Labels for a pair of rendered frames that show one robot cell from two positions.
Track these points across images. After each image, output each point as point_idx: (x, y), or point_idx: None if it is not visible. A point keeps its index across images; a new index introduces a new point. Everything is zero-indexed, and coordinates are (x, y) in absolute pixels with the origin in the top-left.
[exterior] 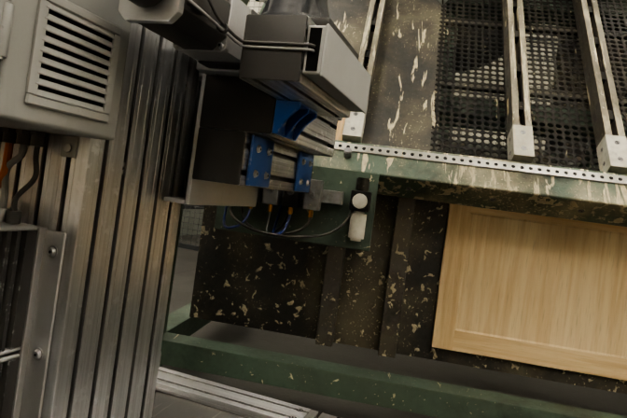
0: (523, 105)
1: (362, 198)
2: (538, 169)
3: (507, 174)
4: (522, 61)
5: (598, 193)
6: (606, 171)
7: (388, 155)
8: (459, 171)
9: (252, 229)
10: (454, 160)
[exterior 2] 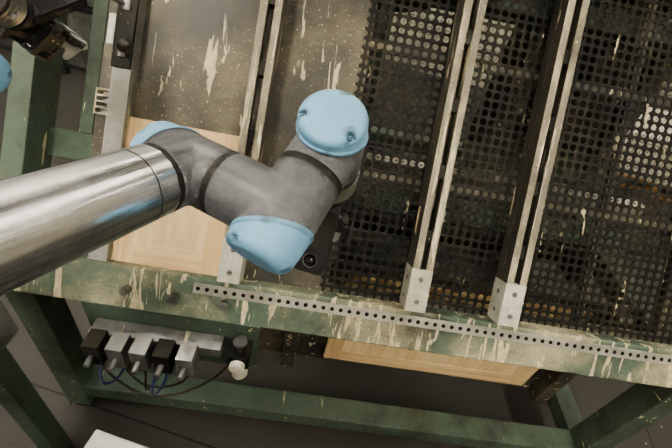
0: (431, 239)
1: (238, 368)
2: (425, 323)
3: (393, 326)
4: (448, 162)
5: (475, 349)
6: (492, 319)
7: (270, 304)
8: (344, 323)
9: (129, 389)
10: (341, 312)
